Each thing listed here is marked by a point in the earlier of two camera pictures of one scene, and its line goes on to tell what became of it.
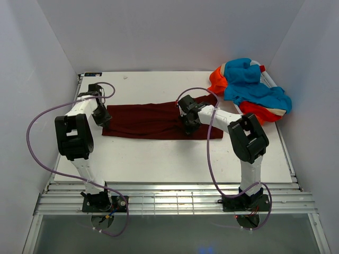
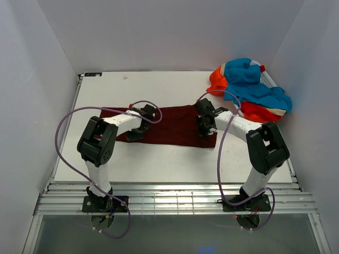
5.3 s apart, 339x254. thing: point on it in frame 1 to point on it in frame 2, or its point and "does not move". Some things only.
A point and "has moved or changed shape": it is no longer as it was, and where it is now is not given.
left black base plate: [118, 202] does not move
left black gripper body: [101, 116] to [136, 134]
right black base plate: [236, 204] does not move
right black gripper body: [189, 126] to [203, 130]
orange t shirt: [218, 83] does not move
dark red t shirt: [155, 121] has moved or changed shape
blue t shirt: [243, 84] does not move
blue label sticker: [92, 74] does not move
